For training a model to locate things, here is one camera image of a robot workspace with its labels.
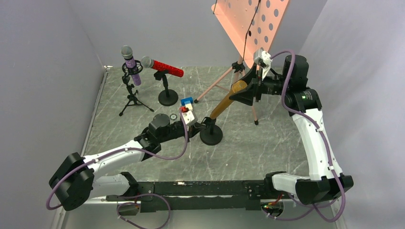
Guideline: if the purple glitter microphone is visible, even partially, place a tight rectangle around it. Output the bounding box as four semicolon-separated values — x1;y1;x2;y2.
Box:
121;45;143;86

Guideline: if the pink music stand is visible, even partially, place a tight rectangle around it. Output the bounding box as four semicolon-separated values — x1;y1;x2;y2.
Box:
193;0;290;126

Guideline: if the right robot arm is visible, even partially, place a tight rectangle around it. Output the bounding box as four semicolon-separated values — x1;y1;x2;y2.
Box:
230;55;354;205

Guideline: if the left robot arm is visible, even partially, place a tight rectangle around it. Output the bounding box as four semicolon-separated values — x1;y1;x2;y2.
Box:
46;112;211;211

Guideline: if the red glitter microphone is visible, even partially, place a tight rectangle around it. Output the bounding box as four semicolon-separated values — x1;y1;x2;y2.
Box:
140;56;184;77

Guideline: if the gold microphone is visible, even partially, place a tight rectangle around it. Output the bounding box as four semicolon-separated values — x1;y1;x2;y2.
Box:
209;80;247;120

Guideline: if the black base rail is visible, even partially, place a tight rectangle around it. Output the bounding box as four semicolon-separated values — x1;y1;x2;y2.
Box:
106;180;283;213

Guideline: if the black round-base mic stand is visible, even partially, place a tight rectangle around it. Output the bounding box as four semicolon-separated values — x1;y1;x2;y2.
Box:
154;70;179;106

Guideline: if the black tripod shock-mount stand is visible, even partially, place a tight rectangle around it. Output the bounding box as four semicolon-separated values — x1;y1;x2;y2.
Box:
118;63;154;116

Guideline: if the blue white toy block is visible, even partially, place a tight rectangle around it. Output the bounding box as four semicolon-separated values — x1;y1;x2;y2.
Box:
181;97;194;112

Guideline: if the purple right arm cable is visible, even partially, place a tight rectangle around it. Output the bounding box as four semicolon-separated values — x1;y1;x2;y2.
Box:
261;49;347;223

